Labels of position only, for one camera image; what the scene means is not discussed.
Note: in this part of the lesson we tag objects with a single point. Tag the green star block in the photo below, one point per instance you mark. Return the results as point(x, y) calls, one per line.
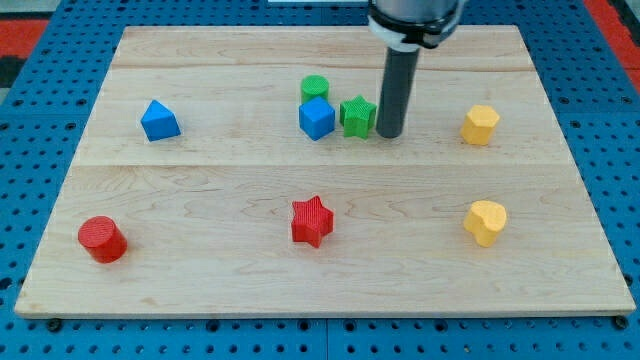
point(357, 116)

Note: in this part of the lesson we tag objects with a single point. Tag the red star block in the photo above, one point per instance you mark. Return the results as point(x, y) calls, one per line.
point(312, 221)

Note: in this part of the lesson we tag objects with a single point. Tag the yellow hexagon block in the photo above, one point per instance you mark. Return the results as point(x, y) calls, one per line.
point(479, 125)

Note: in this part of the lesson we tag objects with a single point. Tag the yellow heart block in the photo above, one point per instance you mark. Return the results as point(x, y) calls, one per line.
point(485, 220)

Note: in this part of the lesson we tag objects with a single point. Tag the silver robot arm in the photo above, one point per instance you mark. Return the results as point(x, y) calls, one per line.
point(407, 27)

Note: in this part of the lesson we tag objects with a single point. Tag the green cylinder block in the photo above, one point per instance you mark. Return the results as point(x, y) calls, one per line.
point(313, 86)

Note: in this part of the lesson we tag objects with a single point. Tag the wooden board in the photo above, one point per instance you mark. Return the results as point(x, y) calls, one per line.
point(193, 192)

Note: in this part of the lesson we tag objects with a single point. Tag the red cylinder block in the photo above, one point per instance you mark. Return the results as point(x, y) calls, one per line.
point(102, 239)

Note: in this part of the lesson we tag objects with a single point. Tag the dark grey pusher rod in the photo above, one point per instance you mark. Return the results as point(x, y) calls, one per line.
point(395, 92)

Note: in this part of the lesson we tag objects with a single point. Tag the blue triangle block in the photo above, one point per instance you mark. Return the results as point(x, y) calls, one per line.
point(158, 122)

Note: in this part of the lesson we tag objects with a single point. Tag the blue cube block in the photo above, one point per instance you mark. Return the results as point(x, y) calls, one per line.
point(316, 118)

